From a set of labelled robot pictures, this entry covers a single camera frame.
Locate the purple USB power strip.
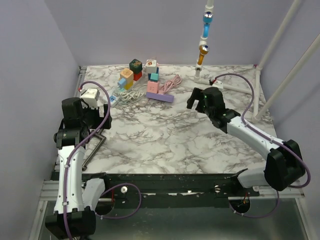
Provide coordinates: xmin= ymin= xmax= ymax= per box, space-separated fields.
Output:
xmin=145 ymin=92 xmax=175 ymax=103

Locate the teal plug adapter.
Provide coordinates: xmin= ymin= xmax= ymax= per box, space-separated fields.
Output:
xmin=149 ymin=73 xmax=159 ymax=82

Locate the yellow cube socket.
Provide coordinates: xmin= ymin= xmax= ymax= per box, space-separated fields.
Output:
xmin=124 ymin=80 xmax=134 ymax=91

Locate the light blue plug adapter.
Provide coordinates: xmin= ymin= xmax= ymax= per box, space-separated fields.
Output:
xmin=117 ymin=78 xmax=127 ymax=89

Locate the pink power cable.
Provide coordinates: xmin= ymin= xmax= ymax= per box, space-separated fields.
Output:
xmin=158 ymin=74 xmax=183 ymax=93

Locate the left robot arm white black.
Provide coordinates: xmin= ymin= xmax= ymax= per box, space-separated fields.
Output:
xmin=45 ymin=97 xmax=112 ymax=240

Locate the red cube socket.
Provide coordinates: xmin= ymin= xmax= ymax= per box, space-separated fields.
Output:
xmin=133 ymin=71 xmax=143 ymax=81

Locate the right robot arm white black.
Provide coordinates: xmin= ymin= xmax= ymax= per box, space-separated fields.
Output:
xmin=186 ymin=87 xmax=306 ymax=196

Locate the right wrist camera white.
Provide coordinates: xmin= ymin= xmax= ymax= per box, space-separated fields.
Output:
xmin=209 ymin=79 xmax=224 ymax=89

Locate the blue cube socket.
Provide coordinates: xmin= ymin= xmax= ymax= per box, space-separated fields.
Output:
xmin=147 ymin=66 xmax=159 ymax=80

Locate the beige cube socket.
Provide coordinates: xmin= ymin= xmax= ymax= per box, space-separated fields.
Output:
xmin=119 ymin=68 xmax=134 ymax=82

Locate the white power strip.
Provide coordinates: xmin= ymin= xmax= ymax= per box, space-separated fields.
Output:
xmin=110 ymin=80 xmax=146 ymax=107

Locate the dark green cube socket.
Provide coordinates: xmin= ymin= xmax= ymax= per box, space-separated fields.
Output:
xmin=129 ymin=59 xmax=143 ymax=74

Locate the grey metal crank handle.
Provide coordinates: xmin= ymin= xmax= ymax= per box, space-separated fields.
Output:
xmin=81 ymin=128 xmax=107 ymax=172

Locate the white tiger cube socket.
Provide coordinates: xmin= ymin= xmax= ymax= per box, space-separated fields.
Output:
xmin=145 ymin=59 xmax=158 ymax=73

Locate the white coiled power cable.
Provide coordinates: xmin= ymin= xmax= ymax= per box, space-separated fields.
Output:
xmin=113 ymin=89 xmax=145 ymax=104

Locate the blue orange pipe stand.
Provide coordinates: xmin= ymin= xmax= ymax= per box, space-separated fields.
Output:
xmin=194 ymin=0 xmax=214 ymax=80

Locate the white PVC pipe frame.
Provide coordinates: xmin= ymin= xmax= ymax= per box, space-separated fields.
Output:
xmin=193 ymin=0 xmax=320 ymax=122

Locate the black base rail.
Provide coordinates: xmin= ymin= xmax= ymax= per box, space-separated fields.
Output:
xmin=80 ymin=173 xmax=259 ymax=219

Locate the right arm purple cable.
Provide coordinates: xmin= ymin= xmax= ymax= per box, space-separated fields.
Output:
xmin=212 ymin=73 xmax=312 ymax=218

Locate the pink cube socket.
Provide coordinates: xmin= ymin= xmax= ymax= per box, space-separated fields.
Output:
xmin=146 ymin=80 xmax=160 ymax=94

